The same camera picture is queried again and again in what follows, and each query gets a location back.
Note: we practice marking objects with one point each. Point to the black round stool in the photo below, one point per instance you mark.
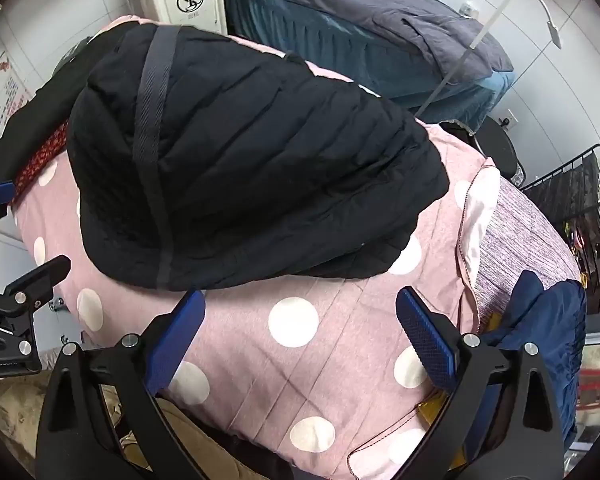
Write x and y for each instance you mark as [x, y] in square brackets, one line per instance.
[495, 145]

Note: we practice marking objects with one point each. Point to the purple heathered sheet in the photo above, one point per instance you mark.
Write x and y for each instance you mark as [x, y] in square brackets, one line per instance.
[525, 225]

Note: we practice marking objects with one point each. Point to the navy blue garment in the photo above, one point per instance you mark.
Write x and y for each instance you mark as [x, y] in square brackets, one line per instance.
[555, 320]

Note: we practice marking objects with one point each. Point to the red patterned cloth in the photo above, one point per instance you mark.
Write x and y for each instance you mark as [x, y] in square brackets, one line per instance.
[42, 157]

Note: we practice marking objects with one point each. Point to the pink polka dot blanket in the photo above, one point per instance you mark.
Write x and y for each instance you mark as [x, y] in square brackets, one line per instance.
[330, 310]

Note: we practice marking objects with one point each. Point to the grey duvet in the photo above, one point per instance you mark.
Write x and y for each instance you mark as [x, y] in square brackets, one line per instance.
[380, 5]

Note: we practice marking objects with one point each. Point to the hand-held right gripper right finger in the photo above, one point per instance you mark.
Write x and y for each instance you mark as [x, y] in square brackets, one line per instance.
[425, 345]

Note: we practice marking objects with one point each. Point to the yellow item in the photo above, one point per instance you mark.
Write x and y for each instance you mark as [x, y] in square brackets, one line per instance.
[430, 410]

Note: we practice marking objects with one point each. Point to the black quilted jacket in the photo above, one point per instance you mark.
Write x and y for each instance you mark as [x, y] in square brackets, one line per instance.
[255, 160]

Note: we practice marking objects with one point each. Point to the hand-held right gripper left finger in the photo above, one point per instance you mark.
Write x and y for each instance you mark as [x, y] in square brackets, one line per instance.
[177, 342]

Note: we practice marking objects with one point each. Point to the dark cloth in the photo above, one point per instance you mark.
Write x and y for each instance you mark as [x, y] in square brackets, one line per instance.
[25, 115]

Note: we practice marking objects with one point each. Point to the khaki pants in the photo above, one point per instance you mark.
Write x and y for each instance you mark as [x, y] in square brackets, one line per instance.
[10, 410]

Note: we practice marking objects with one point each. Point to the white wall socket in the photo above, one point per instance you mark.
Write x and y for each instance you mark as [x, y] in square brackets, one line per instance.
[507, 121]
[468, 10]

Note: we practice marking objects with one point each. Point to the wall poster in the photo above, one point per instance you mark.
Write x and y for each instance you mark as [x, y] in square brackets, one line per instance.
[5, 90]

